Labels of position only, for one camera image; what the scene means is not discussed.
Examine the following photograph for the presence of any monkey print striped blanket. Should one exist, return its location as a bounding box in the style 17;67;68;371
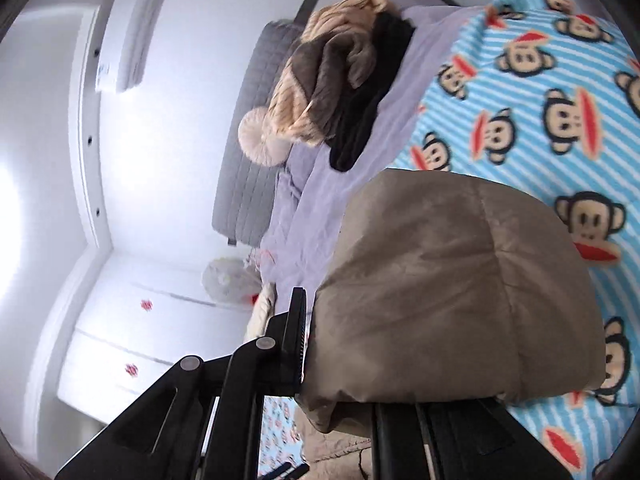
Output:
257;0;640;480

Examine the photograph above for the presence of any black garment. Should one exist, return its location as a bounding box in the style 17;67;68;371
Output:
328;12;417;172

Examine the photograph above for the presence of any round cream cushion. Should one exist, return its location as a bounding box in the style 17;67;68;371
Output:
238;106;293;166

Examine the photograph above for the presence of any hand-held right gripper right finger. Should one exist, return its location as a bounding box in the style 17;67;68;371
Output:
372;394;576;480

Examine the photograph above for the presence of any cream quilted cloth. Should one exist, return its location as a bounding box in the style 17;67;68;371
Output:
245;282;278;338

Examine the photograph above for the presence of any white wardrobe with red stickers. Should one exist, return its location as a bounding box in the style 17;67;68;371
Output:
55;252;261;441

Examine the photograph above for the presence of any purple bed sheet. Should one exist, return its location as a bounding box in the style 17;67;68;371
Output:
257;5;488;306

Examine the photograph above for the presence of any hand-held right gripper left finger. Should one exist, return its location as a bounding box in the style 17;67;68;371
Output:
52;287;309;480

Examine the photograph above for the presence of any beige brown striped sweater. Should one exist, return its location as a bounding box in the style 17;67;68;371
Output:
267;0;401;148

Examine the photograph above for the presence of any white plastic bag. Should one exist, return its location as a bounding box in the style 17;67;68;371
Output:
201;256;263;308

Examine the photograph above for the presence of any grey quilted headboard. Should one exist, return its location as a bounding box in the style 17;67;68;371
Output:
211;19;306;247

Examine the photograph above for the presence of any white air conditioner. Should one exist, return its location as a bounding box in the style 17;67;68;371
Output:
95;0;168;93

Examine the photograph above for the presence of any tan puffer jacket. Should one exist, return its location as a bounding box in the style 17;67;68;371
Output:
295;167;606;480

